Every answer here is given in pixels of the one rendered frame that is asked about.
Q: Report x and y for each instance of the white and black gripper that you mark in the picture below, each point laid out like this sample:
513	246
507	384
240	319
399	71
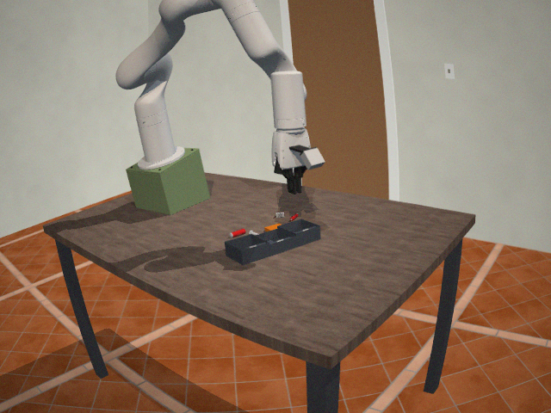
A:
287	159

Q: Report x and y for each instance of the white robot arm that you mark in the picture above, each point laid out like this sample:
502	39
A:
288	94

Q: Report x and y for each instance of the orange flat block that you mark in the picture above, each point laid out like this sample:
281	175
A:
270	228

